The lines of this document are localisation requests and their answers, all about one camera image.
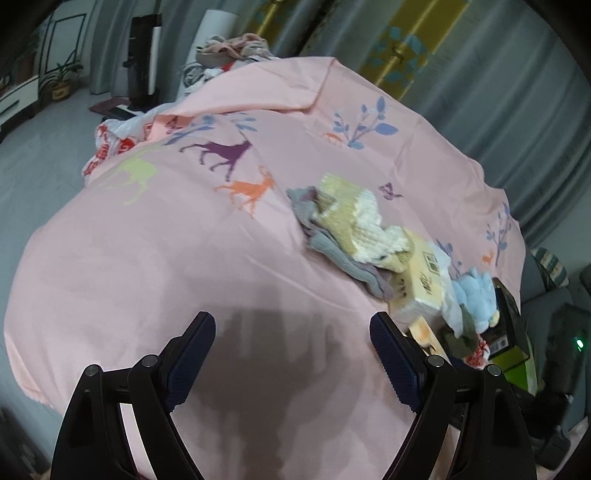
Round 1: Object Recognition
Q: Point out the white cabinet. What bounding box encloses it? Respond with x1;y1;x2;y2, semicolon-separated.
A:
0;74;41;136

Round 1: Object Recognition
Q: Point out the peach paper packet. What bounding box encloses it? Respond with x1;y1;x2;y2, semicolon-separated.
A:
407;318;452;366

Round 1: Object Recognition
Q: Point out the pink printed blanket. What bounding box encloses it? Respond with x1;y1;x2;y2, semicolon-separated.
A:
4;55;527;480

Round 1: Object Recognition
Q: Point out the green box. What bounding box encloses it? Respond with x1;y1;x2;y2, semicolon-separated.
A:
489;348;539;398

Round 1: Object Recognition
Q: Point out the yellow patterned curtain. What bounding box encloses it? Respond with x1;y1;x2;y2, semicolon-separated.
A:
267;0;468;101

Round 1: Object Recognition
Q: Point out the black box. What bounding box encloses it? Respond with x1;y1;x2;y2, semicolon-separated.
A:
482;277;533;366

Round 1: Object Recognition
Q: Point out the white cylinder appliance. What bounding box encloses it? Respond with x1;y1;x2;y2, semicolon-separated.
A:
178;8;244;100

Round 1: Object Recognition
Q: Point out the yellow and white fuzzy sock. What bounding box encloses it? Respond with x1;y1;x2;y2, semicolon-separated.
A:
318;173;413;274

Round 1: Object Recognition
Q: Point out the striped cushion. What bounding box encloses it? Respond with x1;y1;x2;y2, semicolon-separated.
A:
530;247;572;290

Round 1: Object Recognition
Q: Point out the blue plush toy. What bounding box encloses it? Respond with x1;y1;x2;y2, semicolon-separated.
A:
450;268;502;334

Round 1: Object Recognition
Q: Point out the potted plant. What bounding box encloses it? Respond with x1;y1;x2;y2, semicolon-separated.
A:
38;61;85;102

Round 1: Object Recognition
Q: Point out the black upright vacuum cleaner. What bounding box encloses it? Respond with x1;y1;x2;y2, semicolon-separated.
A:
123;14;164;110

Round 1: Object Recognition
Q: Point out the red and white cloth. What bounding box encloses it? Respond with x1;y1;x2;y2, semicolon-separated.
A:
81;112;195;186

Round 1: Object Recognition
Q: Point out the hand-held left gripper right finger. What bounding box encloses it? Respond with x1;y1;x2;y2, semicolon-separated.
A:
369;311;541;480

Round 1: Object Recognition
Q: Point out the pile of clothes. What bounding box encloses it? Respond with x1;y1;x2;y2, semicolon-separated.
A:
181;33;279;94

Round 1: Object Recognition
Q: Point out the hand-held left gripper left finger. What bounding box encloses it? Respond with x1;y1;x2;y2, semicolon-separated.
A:
50;311;217;480

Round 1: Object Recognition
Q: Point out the grey sock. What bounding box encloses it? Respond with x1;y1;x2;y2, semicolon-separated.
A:
286;186;339;232
307;228;394;302

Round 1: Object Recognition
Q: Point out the red and white plush toy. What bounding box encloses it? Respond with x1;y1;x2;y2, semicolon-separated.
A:
464;339;493;371

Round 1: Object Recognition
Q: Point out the olive sock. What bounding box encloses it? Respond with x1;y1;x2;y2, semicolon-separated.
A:
442;305;482;359

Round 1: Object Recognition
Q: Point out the yellow tissue pack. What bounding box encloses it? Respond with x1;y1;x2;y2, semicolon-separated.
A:
389;231;456;325

